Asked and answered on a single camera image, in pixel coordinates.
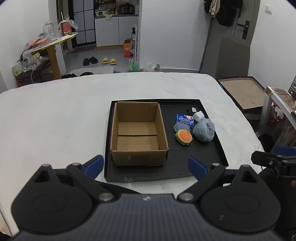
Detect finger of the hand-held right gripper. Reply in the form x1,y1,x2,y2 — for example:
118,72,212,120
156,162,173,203
273,146,296,155
251,151,296,168

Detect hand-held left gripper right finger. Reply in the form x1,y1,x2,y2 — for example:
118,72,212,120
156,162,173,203
177,156,260,202

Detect clear glass jar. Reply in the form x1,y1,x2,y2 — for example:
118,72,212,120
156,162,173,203
43,20,55,39

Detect hamburger plush toy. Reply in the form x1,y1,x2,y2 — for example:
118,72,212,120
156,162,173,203
175,129,193,146

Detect black grid glass door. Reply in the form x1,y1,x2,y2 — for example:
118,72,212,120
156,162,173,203
74,0,96,45

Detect white narrow rack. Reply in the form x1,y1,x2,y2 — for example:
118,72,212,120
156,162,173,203
133,20,139,61

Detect blue-grey fluffy plush toy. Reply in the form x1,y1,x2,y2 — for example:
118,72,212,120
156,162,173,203
193,118,216,142

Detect shelf of kitchen bottles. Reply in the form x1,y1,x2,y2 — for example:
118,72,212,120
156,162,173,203
94,0,139,17

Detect red canister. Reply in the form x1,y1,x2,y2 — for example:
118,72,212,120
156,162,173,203
58,20,73,37

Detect white floor mat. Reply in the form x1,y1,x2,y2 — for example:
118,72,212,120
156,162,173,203
69,66,114,77

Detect small grey-blue plush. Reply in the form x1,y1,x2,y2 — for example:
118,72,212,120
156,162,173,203
174,123,191,132

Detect grey door mat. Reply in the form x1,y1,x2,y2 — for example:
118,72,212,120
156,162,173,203
73,45,96,53

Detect blue tissue packet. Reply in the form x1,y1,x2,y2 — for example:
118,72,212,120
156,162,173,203
176,113,194,127

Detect black framed brown board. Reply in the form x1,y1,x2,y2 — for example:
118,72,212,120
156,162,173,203
216,76,266,114

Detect clear plastic bags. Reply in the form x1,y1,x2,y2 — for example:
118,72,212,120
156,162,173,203
140,61,163,72

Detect yellow round table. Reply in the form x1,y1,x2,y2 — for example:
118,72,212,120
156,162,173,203
31,32,78,79

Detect beige hanging garment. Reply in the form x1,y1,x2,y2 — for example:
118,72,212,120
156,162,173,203
209,0,220,18

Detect colourful packets pile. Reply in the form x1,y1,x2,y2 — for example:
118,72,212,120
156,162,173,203
25,37,58,50

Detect black door handle lock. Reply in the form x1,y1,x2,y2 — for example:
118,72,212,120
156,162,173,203
237,21,250,39

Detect white side table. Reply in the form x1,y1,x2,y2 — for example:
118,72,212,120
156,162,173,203
259,86,296,139

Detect black clothes heap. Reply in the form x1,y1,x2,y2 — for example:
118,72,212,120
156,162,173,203
61,72,94,79

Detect brown cardboard box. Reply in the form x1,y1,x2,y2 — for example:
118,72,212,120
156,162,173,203
110,101,169,166

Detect orange cardboard box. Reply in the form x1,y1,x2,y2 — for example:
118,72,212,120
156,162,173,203
123,39,134,58

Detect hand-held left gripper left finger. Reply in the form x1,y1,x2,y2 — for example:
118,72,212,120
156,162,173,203
34,155,141,202

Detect leaning cardboard panel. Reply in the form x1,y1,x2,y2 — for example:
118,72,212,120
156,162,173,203
215,34,251,79

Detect black tray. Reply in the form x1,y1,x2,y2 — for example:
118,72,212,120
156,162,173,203
104,99,229,183

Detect white cabinet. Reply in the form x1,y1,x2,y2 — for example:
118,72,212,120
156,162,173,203
94,16,139,48

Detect dark hanging jacket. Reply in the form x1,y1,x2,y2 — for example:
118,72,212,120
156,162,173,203
216,0,243,26

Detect clutter pile under table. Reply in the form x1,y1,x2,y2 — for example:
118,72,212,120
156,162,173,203
12,50,55,87

